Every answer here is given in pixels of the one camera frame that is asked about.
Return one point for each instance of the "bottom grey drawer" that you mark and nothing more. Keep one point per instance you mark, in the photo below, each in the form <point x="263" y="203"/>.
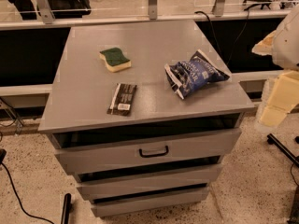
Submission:
<point x="130" y="205"/>

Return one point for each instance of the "brown rxbar chocolate wrapper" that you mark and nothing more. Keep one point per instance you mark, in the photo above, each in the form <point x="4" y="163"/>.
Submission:
<point x="122" y="99"/>

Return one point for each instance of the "green yellow sponge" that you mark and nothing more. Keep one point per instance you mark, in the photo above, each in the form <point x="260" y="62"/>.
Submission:
<point x="114" y="60"/>

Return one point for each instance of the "middle grey drawer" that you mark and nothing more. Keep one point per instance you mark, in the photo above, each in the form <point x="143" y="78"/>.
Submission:
<point x="130" y="185"/>

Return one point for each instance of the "black office chair base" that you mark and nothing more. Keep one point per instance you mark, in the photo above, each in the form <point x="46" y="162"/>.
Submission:
<point x="271" y="4"/>

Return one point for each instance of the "dark chair top left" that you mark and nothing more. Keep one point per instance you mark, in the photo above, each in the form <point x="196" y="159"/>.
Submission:
<point x="68" y="9"/>

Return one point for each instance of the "middle metal bracket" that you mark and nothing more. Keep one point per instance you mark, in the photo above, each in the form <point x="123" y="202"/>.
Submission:
<point x="152" y="9"/>

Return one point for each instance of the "right metal bracket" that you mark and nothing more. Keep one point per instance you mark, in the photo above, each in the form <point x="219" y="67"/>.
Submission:
<point x="218" y="8"/>

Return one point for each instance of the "grey drawer cabinet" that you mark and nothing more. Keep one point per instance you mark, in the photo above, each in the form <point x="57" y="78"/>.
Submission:
<point x="76" y="112"/>

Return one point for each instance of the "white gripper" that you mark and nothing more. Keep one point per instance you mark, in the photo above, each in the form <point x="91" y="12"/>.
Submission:
<point x="288" y="48"/>

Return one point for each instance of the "top grey drawer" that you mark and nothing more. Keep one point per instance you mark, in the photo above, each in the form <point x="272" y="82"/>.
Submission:
<point x="100" y="158"/>

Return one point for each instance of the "black drawer handle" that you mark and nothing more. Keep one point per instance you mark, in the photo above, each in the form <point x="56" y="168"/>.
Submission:
<point x="143" y="153"/>

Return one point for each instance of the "grey drawer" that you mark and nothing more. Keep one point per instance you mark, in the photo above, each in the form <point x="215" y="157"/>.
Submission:
<point x="100" y="158"/>
<point x="130" y="205"/>
<point x="130" y="185"/>

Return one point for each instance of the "left metal bracket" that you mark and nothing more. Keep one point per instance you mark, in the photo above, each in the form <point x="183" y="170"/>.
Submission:
<point x="45" y="11"/>

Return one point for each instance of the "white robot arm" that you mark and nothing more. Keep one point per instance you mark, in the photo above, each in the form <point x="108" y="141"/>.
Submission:
<point x="285" y="47"/>

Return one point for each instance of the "metal bracket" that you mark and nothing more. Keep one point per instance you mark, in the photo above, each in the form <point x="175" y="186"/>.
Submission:
<point x="152" y="9"/>
<point x="45" y="11"/>
<point x="218" y="8"/>

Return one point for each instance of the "black bar right floor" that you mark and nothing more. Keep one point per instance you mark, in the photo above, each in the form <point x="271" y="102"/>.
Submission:
<point x="272" y="140"/>

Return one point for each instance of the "blue chip bag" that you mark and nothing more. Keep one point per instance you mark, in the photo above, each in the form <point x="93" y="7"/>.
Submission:
<point x="187" y="77"/>

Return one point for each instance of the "black post bottom left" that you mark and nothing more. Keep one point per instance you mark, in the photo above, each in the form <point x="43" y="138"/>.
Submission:
<point x="66" y="208"/>

